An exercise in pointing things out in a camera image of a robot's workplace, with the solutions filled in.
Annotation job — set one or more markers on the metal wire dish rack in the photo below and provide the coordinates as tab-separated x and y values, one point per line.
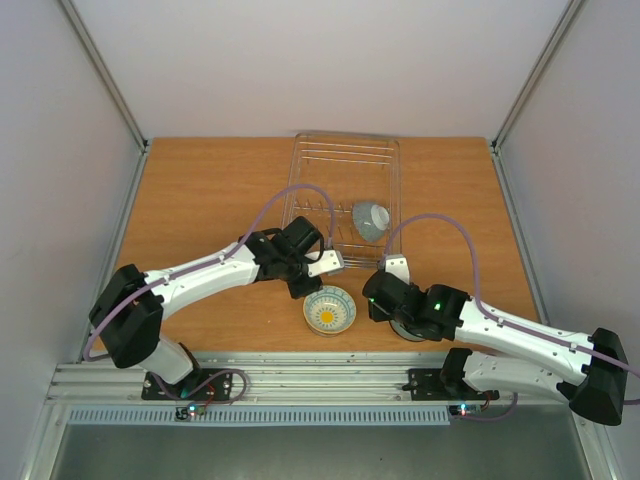
354	171

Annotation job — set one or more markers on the controller board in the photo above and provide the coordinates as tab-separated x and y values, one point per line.
466	409
190	412

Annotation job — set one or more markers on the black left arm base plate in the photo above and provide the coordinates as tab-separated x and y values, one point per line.
220	382

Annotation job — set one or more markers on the grey speckled bowl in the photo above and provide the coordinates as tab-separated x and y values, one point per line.
371	220

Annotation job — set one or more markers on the right controller board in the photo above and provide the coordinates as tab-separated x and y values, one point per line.
466	409

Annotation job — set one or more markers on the grey slotted cable duct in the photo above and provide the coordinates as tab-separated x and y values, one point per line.
264	416

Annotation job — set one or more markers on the left controller board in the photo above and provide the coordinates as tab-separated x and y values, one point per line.
190	412

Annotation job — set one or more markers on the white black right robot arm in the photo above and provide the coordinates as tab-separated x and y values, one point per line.
500	352

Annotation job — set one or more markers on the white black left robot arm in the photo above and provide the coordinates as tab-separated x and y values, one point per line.
128	315

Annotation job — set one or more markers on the yellow blue patterned bowl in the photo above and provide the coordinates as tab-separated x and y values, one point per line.
329	311

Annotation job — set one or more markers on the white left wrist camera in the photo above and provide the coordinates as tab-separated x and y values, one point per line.
327	262

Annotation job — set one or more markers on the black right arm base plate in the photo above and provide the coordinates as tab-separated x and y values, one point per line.
425	384

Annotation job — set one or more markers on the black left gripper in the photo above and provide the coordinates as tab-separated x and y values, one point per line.
298	292

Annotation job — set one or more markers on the pale green bowl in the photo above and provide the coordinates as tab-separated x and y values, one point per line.
402	332

